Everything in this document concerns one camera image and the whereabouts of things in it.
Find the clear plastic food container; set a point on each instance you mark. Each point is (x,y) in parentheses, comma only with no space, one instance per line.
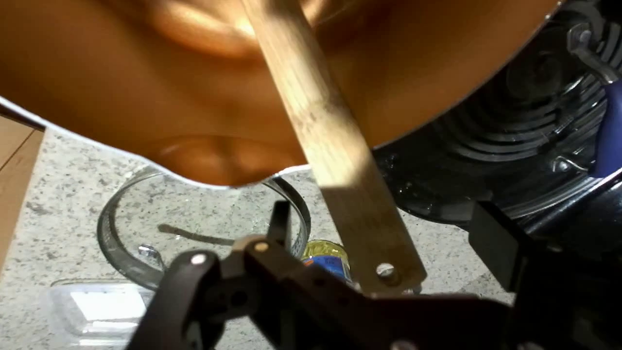
(103,303)

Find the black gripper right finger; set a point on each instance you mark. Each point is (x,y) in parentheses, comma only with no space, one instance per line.
(564,298)

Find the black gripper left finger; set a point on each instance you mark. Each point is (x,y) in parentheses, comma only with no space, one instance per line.
(292,311)

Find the black electric stove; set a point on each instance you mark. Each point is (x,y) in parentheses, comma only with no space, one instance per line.
(420,187)

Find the clear glass pot lid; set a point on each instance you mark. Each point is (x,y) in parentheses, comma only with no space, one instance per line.
(195,206)

